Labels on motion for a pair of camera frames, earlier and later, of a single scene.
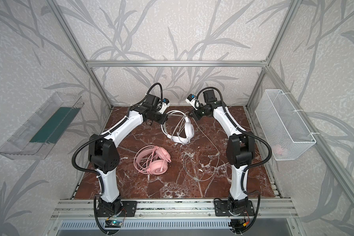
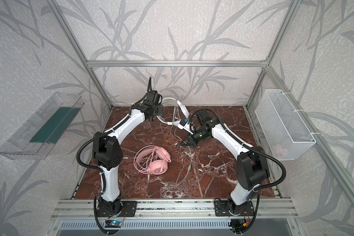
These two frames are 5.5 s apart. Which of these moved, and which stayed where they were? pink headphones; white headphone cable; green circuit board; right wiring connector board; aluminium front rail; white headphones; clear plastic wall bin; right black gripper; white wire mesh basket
Moved: white headphone cable; right black gripper; white headphones
Stayed: pink headphones; green circuit board; white wire mesh basket; clear plastic wall bin; aluminium front rail; right wiring connector board
